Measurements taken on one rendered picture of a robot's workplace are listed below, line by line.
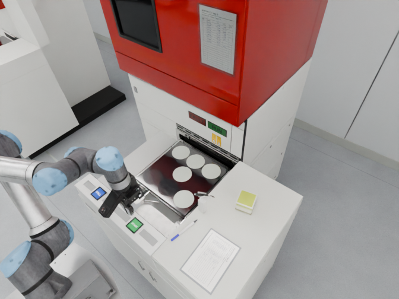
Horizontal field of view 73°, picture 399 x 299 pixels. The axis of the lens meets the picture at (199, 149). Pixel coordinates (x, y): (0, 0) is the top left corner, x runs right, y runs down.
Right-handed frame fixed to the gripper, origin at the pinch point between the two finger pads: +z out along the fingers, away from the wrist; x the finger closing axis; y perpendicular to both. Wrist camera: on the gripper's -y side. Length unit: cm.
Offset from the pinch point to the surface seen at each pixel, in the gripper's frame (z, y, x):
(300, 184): 106, 138, -31
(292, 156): 106, 163, -9
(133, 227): 9.5, -0.9, -0.6
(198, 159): 16, 49, 7
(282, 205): 10, 48, -43
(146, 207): 18.0, 11.5, 7.4
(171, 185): 16.1, 27.4, 6.2
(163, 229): 18.0, 8.6, -7.3
